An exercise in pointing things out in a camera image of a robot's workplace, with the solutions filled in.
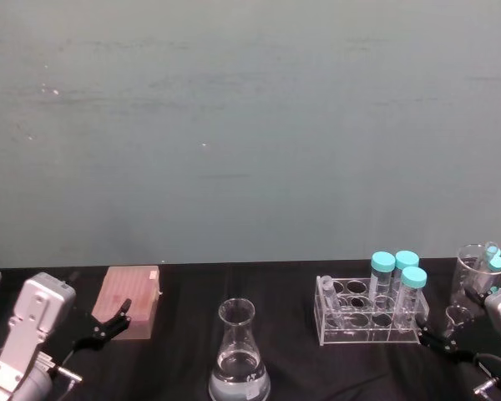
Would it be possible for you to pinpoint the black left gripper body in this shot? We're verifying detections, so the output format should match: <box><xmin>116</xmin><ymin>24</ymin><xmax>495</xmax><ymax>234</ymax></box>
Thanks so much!
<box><xmin>36</xmin><ymin>307</ymin><xmax>94</xmax><ymax>377</ymax></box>

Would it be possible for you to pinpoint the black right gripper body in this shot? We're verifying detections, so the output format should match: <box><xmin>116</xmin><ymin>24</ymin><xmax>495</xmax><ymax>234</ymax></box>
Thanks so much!
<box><xmin>451</xmin><ymin>343</ymin><xmax>487</xmax><ymax>378</ymax></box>

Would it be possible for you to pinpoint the pink ribbed box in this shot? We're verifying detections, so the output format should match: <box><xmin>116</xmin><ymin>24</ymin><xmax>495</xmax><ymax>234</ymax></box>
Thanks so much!
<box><xmin>91</xmin><ymin>265</ymin><xmax>163</xmax><ymax>342</ymax></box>

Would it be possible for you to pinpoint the small glass beaker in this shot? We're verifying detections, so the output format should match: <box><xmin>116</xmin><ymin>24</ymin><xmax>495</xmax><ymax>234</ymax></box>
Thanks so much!
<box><xmin>444</xmin><ymin>305</ymin><xmax>476</xmax><ymax>340</ymax></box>

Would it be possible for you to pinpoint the large glass beaker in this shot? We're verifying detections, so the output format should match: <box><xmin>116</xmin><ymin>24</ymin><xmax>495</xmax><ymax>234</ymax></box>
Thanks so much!
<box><xmin>449</xmin><ymin>243</ymin><xmax>501</xmax><ymax>319</ymax></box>

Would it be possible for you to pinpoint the clear tube with teal cap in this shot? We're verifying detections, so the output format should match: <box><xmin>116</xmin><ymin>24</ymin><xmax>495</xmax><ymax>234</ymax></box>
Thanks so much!
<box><xmin>474</xmin><ymin>241</ymin><xmax>501</xmax><ymax>290</ymax></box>
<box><xmin>393</xmin><ymin>250</ymin><xmax>420</xmax><ymax>296</ymax></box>
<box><xmin>482</xmin><ymin>255</ymin><xmax>501</xmax><ymax>296</ymax></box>
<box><xmin>369</xmin><ymin>251</ymin><xmax>398</xmax><ymax>302</ymax></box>
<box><xmin>393</xmin><ymin>266</ymin><xmax>428</xmax><ymax>334</ymax></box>

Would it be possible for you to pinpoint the clear acrylic tube rack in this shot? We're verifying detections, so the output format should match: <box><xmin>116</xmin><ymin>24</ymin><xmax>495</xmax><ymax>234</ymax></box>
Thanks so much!
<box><xmin>315</xmin><ymin>274</ymin><xmax>430</xmax><ymax>348</ymax></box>

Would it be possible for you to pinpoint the clear uncapped tube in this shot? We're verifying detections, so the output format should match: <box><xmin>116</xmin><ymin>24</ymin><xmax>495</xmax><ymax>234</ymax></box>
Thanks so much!
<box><xmin>320</xmin><ymin>275</ymin><xmax>344</xmax><ymax>329</ymax></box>

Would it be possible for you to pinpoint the glass conical flask with liquid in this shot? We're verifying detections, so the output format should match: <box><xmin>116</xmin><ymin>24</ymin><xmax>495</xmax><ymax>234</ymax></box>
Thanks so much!
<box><xmin>208</xmin><ymin>297</ymin><xmax>272</xmax><ymax>401</ymax></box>

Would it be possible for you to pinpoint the black tablecloth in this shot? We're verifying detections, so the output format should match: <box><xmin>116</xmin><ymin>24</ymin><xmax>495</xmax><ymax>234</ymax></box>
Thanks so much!
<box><xmin>0</xmin><ymin>257</ymin><xmax>501</xmax><ymax>401</ymax></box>

